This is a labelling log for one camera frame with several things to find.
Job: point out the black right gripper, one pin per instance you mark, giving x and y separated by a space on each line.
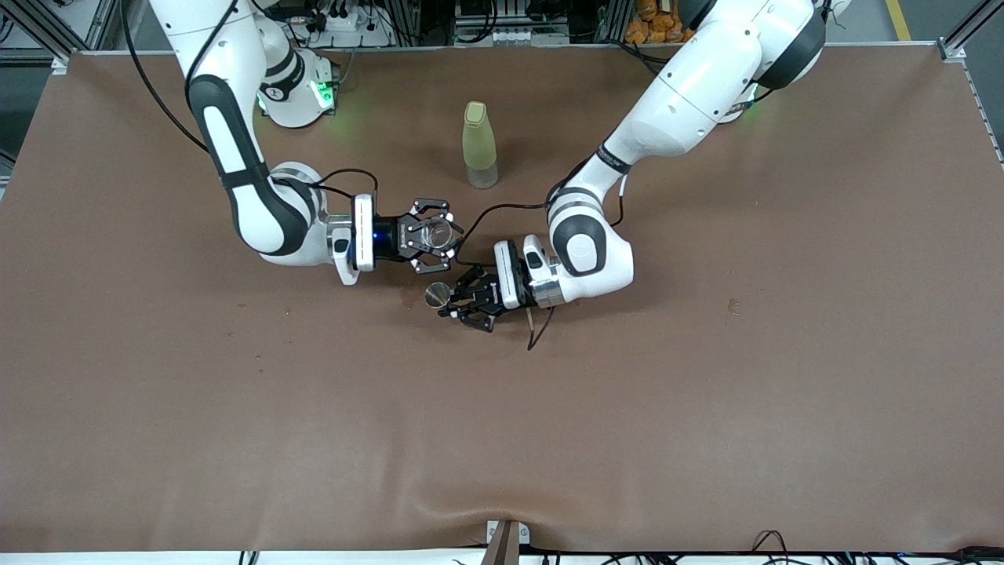
390 238

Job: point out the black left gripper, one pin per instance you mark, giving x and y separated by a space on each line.
482 293

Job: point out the clear glass beaker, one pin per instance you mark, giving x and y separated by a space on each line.
439 234

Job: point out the steel double jigger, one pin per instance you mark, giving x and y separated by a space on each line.
437 294

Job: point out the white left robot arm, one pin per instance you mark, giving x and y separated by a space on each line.
588 251

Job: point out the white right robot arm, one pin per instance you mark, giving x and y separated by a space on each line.
251 212

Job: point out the elongated liquid puddle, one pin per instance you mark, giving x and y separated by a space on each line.
412 300

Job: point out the green bottle with glass base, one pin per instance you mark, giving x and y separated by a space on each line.
478 141

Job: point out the white power strip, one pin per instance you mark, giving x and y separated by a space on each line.
345 23

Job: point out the pile of orange bags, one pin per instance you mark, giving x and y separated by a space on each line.
659 27

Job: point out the aluminium frame post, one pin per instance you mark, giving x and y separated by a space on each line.
969 27
47 31

